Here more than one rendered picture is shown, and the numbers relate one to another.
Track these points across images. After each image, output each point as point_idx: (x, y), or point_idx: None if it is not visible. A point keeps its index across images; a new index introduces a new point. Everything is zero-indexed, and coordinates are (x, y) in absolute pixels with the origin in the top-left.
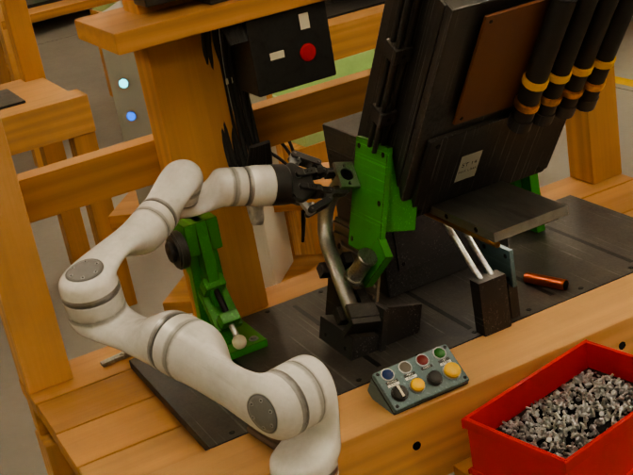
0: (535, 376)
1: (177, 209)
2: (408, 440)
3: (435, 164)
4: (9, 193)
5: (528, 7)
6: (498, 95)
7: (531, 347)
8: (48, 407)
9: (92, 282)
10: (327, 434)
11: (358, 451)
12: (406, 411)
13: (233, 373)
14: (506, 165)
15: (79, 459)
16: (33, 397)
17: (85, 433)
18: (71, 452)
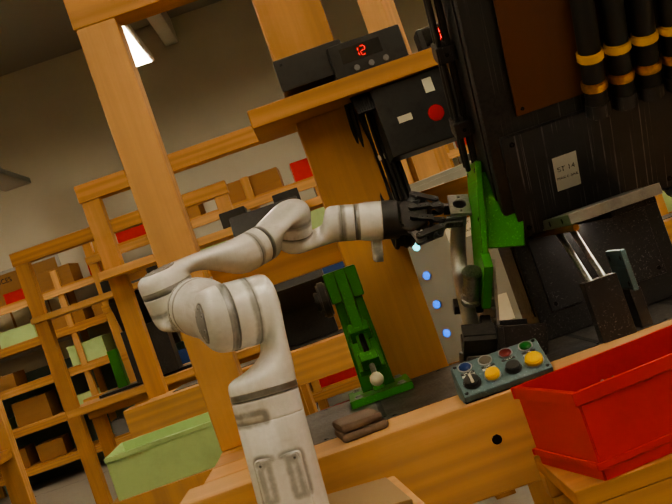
0: (613, 350)
1: (275, 234)
2: (485, 432)
3: (520, 167)
4: None
5: None
6: (558, 80)
7: None
8: (225, 456)
9: (157, 274)
10: (273, 348)
11: (424, 440)
12: (479, 400)
13: (192, 297)
14: (620, 172)
15: (210, 479)
16: (222, 453)
17: (232, 464)
18: (209, 476)
